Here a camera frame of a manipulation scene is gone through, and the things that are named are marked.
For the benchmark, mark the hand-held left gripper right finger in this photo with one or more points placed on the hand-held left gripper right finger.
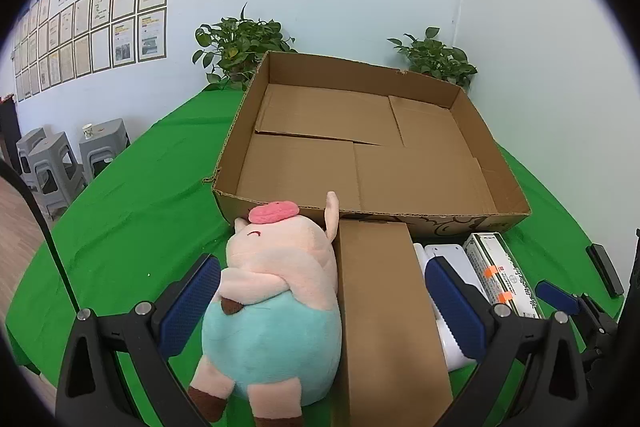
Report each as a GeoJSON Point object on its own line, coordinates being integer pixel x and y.
{"type": "Point", "coordinates": [455, 312]}

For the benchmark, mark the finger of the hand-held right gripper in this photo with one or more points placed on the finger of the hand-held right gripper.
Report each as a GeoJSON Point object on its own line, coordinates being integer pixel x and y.
{"type": "Point", "coordinates": [606, 269]}
{"type": "Point", "coordinates": [560, 298]}

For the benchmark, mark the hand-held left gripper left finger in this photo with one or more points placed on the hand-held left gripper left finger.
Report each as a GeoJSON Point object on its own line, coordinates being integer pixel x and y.
{"type": "Point", "coordinates": [190, 302]}

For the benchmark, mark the white hair dryer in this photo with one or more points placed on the white hair dryer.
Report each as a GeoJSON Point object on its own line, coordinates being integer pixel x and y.
{"type": "Point", "coordinates": [457, 357]}

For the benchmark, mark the white plastic device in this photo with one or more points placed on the white plastic device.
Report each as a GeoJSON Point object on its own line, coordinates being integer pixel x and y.
{"type": "Point", "coordinates": [452, 254]}

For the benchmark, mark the green and white medicine box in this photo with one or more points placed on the green and white medicine box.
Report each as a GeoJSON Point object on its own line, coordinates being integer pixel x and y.
{"type": "Point", "coordinates": [505, 272]}

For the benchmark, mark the pink and teal plush pig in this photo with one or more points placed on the pink and teal plush pig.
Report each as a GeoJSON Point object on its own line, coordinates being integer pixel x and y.
{"type": "Point", "coordinates": [280, 337]}

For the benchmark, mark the large cardboard box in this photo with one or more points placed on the large cardboard box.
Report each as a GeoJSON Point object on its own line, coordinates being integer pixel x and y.
{"type": "Point", "coordinates": [350, 167]}

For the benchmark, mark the green tablecloth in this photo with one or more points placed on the green tablecloth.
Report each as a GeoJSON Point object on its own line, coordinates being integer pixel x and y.
{"type": "Point", "coordinates": [140, 217]}

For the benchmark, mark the grey plastic stool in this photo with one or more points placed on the grey plastic stool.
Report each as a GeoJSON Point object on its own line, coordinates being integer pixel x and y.
{"type": "Point", "coordinates": [27, 147]}
{"type": "Point", "coordinates": [55, 172]}
{"type": "Point", "coordinates": [105, 147]}

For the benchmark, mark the white paper cup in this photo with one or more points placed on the white paper cup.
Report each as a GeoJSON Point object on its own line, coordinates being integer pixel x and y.
{"type": "Point", "coordinates": [88, 131]}

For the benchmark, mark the small potted green plant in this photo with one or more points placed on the small potted green plant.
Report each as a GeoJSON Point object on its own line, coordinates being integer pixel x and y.
{"type": "Point", "coordinates": [435, 57]}

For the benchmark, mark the bushy potted green plant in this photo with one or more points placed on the bushy potted green plant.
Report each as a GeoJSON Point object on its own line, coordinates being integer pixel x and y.
{"type": "Point", "coordinates": [240, 42]}

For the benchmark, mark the group of framed certificates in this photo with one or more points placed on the group of framed certificates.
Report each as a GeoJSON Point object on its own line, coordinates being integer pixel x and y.
{"type": "Point", "coordinates": [125, 27]}

